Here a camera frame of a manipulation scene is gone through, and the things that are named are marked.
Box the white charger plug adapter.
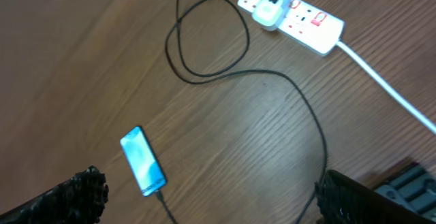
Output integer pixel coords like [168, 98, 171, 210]
[252, 0, 291, 31]

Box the white power extension strip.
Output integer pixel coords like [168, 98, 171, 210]
[237, 0, 435, 132]

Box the black charging cable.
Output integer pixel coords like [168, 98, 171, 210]
[155, 0, 330, 224]

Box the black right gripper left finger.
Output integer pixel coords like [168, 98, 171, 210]
[1, 165, 109, 224]

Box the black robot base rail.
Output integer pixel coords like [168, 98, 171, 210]
[374, 163, 435, 222]

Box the blue Galaxy smartphone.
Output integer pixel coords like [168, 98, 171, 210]
[120, 126, 167, 197]

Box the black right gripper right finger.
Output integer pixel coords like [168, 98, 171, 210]
[314, 170, 433, 224]

